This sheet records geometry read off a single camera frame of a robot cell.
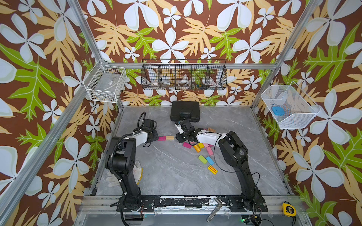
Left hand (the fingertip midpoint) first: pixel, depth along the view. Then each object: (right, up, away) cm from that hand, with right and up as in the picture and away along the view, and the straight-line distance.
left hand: (154, 134), depth 101 cm
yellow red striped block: (+40, -21, -16) cm, 48 cm away
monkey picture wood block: (+42, +3, +3) cm, 43 cm away
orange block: (+31, -9, -5) cm, 32 cm away
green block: (+33, -15, -12) cm, 38 cm away
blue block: (+38, -16, -12) cm, 43 cm away
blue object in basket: (+77, +16, -19) cm, 81 cm away
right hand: (+17, -1, +1) cm, 17 cm away
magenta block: (+5, -3, 0) cm, 6 cm away
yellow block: (+34, -7, -5) cm, 35 cm away
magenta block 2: (+23, -7, -5) cm, 25 cm away
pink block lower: (+39, -10, -8) cm, 41 cm away
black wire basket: (+22, +43, -4) cm, 48 cm away
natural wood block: (+11, -2, +1) cm, 12 cm away
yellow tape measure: (+74, -36, -30) cm, 88 cm away
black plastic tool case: (+23, +18, +11) cm, 31 cm away
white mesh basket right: (+85, +18, -18) cm, 89 cm away
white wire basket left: (-28, +34, -15) cm, 46 cm away
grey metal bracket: (+37, -37, -29) cm, 60 cm away
